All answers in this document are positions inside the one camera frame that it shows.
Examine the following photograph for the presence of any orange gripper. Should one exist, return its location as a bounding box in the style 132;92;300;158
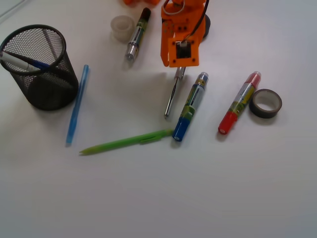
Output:
160;0;206;66

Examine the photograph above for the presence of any silver capped pen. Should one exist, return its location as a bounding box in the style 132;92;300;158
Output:
164;67;186;119

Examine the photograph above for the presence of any blue capped marker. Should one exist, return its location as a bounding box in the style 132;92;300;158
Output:
172;72;209;142

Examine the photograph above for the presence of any red capped marker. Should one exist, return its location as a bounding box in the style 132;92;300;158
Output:
218;71;262;135

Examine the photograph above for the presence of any light blue pen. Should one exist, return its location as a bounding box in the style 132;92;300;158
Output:
66;64;89;145

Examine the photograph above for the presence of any green mechanical pencil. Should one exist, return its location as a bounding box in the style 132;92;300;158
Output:
79;129;173;155

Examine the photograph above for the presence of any dark blue mechanical pencil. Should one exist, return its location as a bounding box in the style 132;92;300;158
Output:
28;59;50;70

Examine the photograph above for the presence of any clear white pen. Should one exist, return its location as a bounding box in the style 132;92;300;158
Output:
0;52;40;72

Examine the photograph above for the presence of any black mesh pen holder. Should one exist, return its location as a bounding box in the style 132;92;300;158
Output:
0;24;79;111

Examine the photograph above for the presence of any clear tape roll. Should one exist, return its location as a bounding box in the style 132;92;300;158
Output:
110;15;135;43

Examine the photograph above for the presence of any black capped marker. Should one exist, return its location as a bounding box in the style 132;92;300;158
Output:
125;7;151;62

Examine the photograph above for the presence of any black camera cable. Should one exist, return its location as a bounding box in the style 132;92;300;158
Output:
184;0;210;42

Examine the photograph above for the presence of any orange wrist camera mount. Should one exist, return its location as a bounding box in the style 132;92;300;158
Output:
168;37;200;67

